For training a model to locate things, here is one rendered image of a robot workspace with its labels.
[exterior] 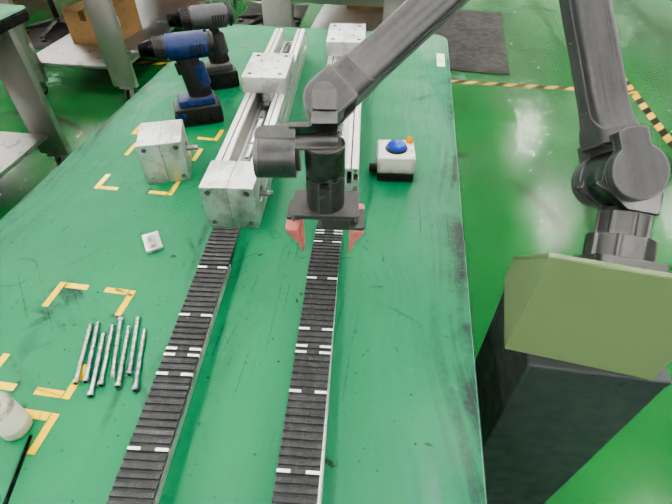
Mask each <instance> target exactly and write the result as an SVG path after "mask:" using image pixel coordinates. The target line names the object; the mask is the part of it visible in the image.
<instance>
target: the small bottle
mask: <svg viewBox="0 0 672 504"><path fill-rule="evenodd" d="M32 425H33V418H32V416H31V415H30V414H29V413H28V412H27V411H26V410H25V409H24V408H23V407H22V406H21V405H19V404H18V403H17V402H16V401H15V400H14V399H13V398H12V397H11V396H10V395H9V394H8V393H6V392H2V391H0V437H2V438H3V439H4V440H6V441H15V440H18V439H20V438H22V437H23V436H25V435H26V434H27V433H28V432H29V431H30V429H31V427H32Z"/></svg>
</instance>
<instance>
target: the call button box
mask: <svg viewBox="0 0 672 504"><path fill-rule="evenodd" d="M389 141H391V140H378V145H377V158H376V163H369V171H376V178H377V181H388V182H413V177H414V170H415V163H416V157H415V149H414V142H413V143H412V144H408V143H406V140H402V141H404V142H405V143H406V149H405V150H404V151H401V152H394V151H391V150H389V149H388V147H387V146H388V142H389Z"/></svg>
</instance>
